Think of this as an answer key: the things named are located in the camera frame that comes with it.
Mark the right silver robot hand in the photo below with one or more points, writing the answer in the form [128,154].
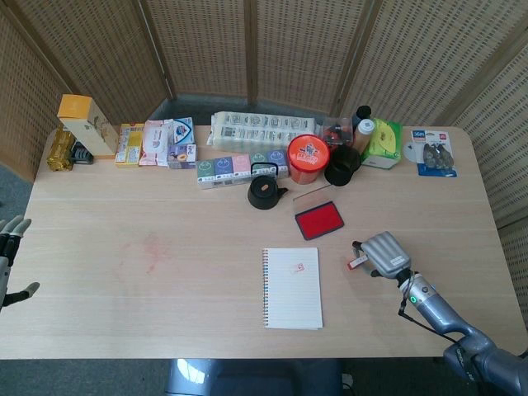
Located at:
[387,255]

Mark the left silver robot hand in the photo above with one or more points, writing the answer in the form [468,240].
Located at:
[10,243]

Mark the red white stamp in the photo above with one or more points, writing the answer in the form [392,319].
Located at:
[354,264]

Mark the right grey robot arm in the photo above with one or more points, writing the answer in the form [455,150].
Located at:
[437,309]

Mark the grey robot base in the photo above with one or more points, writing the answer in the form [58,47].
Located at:
[247,379]

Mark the white spiral lined notebook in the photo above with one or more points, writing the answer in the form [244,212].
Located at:
[293,297]

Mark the red ink pad clear lid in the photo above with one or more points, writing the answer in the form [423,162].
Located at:
[319,220]

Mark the black mesh pen holder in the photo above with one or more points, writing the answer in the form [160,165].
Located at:
[340,169]

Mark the gold foil box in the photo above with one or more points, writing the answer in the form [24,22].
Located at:
[59,150]

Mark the blue hook blister pack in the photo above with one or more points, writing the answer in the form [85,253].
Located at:
[433,152]

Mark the brown bottle white cap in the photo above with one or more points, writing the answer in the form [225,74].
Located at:
[363,136]

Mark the orange lidded tub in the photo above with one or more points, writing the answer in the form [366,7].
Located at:
[308,152]

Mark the clear plastic box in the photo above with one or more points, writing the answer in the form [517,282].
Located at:
[336,132]

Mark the black teapot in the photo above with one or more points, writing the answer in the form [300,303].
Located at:
[264,191]

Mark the tall cream orange box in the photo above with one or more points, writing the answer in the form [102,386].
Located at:
[88,128]

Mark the black bottle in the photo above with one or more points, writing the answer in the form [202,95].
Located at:
[364,112]

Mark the yellow flat box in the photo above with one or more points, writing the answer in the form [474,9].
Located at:
[128,144]

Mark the pink wet wipes pack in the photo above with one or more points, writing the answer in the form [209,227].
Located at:
[154,142]

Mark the multicolour pocket tissue pack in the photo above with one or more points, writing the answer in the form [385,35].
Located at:
[222,169]

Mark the large wrapped tissue pack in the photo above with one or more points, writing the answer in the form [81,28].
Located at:
[247,128]

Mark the purple small box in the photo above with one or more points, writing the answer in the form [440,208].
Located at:
[181,156]

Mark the blue white small box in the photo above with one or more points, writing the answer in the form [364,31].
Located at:
[183,130]

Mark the woven folding screen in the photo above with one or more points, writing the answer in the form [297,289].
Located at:
[206,41]

